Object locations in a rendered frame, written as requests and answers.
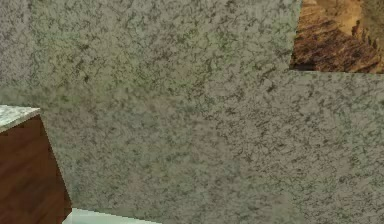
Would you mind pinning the brown landscape wall picture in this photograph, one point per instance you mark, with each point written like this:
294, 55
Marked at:
336, 36

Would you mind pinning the brown cabinet with marble top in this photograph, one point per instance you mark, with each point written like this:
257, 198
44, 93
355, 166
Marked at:
26, 173

